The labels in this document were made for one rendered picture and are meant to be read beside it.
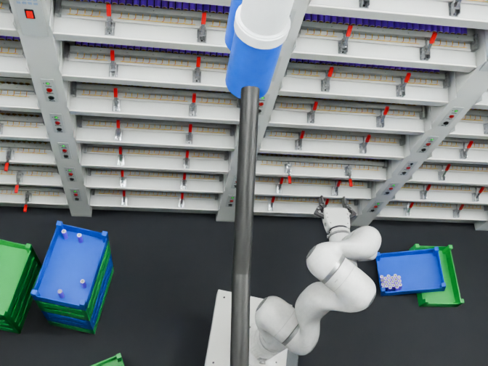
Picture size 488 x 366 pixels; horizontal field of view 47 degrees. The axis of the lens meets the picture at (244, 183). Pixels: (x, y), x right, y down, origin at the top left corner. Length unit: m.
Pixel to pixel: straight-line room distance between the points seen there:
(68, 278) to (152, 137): 0.64
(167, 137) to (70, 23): 0.65
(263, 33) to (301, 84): 1.27
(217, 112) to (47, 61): 0.60
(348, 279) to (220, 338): 0.82
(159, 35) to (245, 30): 1.07
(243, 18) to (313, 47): 1.12
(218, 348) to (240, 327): 1.57
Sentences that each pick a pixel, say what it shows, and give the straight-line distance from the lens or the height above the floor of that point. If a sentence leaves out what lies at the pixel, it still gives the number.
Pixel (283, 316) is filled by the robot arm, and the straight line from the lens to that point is 1.95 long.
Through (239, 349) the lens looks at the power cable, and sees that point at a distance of 0.75.
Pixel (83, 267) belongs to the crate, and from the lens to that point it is 2.33.
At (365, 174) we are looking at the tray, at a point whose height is 0.52.
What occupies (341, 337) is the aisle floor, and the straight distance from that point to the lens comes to 2.79.
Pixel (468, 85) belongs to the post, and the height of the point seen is 1.20.
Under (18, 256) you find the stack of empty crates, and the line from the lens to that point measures 2.56.
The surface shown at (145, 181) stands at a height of 0.33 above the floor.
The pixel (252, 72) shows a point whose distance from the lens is 0.72.
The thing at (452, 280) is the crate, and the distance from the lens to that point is 3.08.
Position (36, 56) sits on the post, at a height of 1.19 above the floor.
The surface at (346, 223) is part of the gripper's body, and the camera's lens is 2.20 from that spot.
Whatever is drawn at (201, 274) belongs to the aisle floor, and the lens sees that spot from 2.74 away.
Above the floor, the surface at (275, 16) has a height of 2.13.
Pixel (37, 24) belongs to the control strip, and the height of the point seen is 1.33.
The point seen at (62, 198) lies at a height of 0.14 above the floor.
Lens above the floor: 2.59
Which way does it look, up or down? 61 degrees down
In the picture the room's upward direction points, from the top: 18 degrees clockwise
